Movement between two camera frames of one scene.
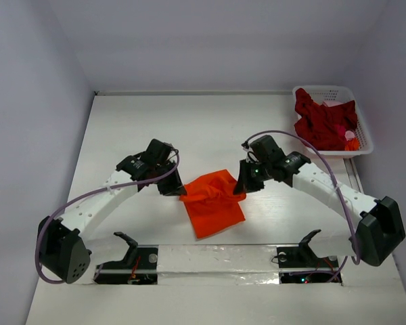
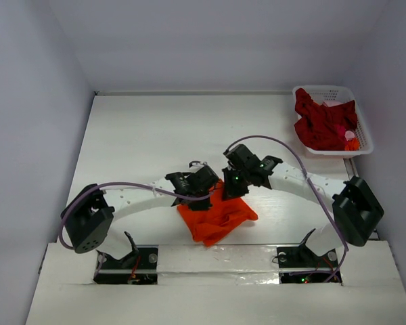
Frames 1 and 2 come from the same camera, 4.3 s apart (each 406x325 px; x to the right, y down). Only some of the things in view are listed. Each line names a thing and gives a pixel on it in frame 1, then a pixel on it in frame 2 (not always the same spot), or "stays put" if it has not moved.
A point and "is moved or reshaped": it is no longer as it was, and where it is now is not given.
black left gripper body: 169,187 → 199,204
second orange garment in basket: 352,145 stays put
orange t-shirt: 211,204 is moved or reshaped
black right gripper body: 248,177 → 231,191
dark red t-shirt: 323,127 stays put
